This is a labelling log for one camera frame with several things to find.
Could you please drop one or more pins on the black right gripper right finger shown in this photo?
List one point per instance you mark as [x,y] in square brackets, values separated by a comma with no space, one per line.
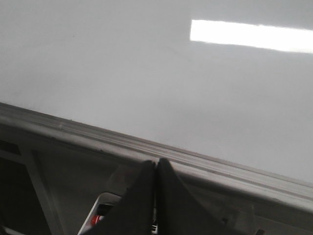
[178,212]

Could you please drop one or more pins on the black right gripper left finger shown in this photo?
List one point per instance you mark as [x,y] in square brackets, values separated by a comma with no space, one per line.
[133,213]

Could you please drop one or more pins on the grey panel under whiteboard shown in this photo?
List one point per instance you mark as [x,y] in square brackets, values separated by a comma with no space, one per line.
[49,188]

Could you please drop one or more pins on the white marker tray holder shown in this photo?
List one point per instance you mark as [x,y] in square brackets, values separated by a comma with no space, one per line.
[101,206]

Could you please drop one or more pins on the red capped marker in tray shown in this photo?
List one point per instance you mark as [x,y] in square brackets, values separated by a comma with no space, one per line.
[95,219]

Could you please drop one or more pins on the white whiteboard with aluminium frame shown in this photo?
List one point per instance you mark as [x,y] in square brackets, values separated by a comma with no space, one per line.
[223,88]

